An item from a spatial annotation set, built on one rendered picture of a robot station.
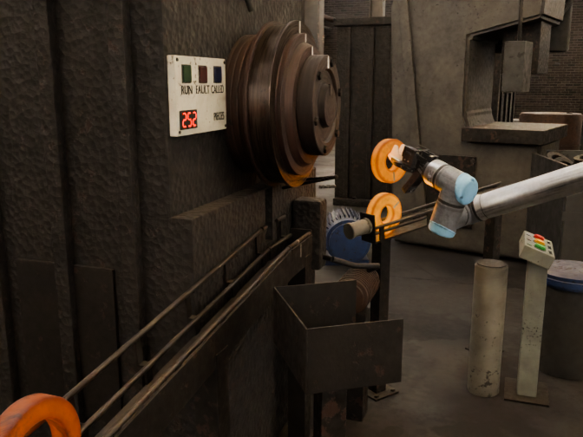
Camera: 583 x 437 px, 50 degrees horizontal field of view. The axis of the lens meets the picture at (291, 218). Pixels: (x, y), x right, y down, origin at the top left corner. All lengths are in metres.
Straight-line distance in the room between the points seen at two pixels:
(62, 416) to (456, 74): 3.75
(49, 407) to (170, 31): 0.85
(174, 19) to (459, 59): 3.12
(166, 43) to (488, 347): 1.65
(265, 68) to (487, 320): 1.32
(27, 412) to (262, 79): 1.00
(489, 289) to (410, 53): 2.43
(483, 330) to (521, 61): 2.05
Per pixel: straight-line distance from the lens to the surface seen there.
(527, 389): 2.63
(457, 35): 4.43
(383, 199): 2.28
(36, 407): 1.00
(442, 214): 2.06
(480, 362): 2.54
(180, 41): 1.52
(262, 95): 1.63
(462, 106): 4.42
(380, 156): 2.22
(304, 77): 1.70
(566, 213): 3.73
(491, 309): 2.45
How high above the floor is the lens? 1.18
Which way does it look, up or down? 12 degrees down
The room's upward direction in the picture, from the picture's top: straight up
